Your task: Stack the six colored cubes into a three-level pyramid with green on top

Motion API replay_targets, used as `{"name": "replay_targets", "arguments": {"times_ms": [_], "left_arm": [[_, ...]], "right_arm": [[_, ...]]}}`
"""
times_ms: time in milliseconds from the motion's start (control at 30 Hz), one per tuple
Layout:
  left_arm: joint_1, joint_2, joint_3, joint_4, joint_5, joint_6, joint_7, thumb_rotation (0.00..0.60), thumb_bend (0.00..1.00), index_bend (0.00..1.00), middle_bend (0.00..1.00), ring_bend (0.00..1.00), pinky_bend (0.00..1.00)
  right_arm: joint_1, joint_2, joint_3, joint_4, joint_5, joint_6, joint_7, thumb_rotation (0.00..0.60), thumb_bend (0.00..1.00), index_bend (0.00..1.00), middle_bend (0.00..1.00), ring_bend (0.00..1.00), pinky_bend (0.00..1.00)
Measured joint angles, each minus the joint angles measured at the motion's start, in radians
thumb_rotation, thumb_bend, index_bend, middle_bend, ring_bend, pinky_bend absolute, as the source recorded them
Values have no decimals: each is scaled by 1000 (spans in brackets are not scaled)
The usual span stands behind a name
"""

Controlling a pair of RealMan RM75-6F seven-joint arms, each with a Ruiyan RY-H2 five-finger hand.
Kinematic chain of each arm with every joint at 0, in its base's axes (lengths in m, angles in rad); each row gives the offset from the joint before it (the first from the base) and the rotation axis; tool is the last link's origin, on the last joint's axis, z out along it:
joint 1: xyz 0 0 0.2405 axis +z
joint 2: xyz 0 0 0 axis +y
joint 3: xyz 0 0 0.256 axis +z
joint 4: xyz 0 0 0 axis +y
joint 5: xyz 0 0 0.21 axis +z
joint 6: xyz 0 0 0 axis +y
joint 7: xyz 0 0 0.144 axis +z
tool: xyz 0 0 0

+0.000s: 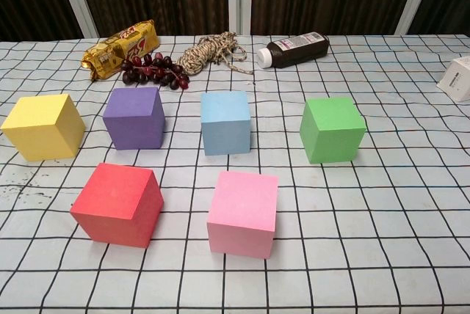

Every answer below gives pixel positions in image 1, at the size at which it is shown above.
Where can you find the light blue foam cube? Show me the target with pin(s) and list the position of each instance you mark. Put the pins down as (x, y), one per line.
(225, 123)

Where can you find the pink foam cube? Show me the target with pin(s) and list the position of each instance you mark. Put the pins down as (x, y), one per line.
(242, 215)

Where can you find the purple foam cube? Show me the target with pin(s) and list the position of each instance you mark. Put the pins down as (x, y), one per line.
(132, 123)

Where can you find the yellow foam cube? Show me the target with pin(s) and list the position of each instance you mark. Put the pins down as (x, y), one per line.
(40, 127)

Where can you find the green foam cube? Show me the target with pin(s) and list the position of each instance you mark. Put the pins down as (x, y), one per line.
(330, 134)

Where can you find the red foam cube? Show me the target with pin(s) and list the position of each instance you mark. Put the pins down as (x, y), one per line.
(114, 204)

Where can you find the dark red grape bunch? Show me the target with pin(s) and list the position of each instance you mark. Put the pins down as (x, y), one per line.
(158, 72)

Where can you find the brown bottle white cap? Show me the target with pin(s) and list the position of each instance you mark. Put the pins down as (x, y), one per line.
(297, 50)

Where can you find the gold snack packet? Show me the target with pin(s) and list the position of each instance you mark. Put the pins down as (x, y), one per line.
(117, 50)

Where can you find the white carton box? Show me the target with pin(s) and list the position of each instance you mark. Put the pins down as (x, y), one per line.
(457, 79)

